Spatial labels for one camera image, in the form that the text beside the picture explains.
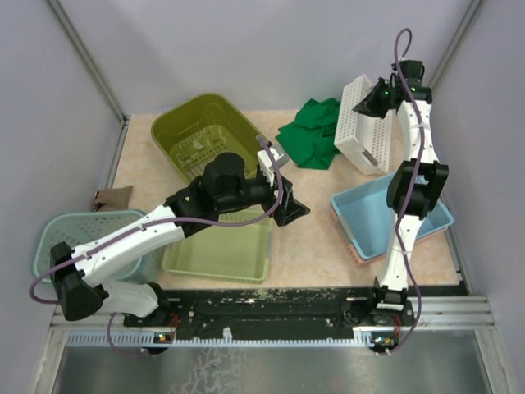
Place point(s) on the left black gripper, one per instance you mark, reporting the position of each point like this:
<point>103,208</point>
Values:
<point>290,208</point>

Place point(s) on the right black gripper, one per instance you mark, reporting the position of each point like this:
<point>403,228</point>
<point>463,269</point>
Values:
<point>367,107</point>

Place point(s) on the white perforated basket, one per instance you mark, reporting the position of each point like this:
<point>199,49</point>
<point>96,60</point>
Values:
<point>364,141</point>

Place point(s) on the light blue perforated basket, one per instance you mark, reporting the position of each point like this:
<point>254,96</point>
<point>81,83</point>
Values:
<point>363,204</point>

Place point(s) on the pink perforated basket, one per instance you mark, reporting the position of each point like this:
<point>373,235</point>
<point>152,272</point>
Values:
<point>374,240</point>

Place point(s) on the large olive green container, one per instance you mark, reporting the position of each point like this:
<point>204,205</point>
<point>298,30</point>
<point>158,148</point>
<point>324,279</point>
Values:
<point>214,148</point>

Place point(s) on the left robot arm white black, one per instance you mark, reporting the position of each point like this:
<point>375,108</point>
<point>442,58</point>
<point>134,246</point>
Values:
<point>83,275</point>

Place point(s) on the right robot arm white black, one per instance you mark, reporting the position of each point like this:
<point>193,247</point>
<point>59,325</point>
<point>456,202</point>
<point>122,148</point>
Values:
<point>416,186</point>

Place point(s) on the green cloth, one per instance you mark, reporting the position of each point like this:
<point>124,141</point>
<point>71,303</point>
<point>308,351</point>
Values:
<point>309,138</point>

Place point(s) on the light green shallow tray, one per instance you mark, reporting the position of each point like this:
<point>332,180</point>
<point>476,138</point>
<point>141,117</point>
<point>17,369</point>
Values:
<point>240,254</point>

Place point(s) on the brown small pouch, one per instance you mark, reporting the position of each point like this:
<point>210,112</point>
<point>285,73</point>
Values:
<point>109,200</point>

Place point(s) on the teal perforated basket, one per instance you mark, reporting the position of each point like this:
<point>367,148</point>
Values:
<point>81,228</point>

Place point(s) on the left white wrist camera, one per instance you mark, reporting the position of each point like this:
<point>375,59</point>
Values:
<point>266,160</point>

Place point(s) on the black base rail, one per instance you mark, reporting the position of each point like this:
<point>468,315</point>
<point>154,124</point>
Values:
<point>269,313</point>

